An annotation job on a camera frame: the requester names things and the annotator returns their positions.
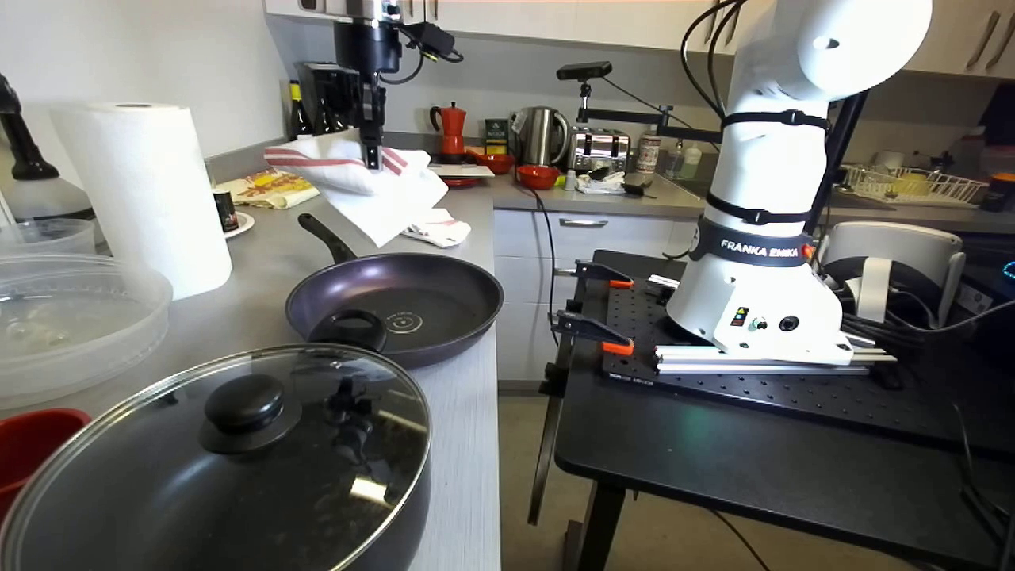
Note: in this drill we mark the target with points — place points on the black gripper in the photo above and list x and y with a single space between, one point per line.
371 49

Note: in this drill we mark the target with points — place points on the white red-striped towel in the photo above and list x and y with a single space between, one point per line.
440 229
390 206

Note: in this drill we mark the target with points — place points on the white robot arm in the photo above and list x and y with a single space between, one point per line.
771 159

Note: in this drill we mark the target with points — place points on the folded white red-striped towel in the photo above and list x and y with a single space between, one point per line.
440 229

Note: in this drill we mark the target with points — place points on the black frying pan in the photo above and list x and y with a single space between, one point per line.
423 305

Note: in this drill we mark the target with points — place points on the white paper towel roll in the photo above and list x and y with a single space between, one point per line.
147 200

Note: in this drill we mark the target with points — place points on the black coffee machine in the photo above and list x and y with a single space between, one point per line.
330 97

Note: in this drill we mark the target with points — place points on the dark wine bottle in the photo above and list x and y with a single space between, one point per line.
297 115

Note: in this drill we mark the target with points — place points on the red moka pot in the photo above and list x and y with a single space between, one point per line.
453 130

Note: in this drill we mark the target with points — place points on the red flat plate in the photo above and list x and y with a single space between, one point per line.
463 182

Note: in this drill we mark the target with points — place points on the yellow red printed bag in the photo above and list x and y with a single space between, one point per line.
273 191

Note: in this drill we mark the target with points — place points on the small white plate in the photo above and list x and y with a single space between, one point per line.
246 222

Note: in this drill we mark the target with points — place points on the small dark jar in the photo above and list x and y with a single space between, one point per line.
228 210

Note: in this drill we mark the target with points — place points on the red bowl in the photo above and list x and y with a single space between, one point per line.
537 178

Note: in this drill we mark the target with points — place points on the steel electric kettle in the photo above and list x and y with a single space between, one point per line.
544 136

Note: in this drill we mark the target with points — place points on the white base cabinet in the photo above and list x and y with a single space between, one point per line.
519 318

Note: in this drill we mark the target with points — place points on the spray bottle with black trigger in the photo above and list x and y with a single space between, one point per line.
20 146

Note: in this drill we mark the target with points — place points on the clear plastic container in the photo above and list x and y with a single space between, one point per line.
75 327

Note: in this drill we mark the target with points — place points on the black pot with glass lid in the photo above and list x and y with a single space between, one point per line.
160 497

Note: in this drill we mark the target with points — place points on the white metal mounting rails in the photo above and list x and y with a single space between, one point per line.
741 365

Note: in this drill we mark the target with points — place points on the red mug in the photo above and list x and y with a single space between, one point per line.
33 449

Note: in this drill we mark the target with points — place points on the black perforated robot table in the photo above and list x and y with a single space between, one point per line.
762 456

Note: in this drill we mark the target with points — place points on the white grey rounded device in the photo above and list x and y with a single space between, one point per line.
900 242

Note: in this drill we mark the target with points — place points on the dish rack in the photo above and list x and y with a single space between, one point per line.
910 184

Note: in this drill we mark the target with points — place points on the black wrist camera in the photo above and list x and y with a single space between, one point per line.
432 39

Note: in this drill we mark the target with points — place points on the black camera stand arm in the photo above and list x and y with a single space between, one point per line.
586 71

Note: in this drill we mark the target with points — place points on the white wall cabinets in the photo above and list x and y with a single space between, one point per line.
591 19

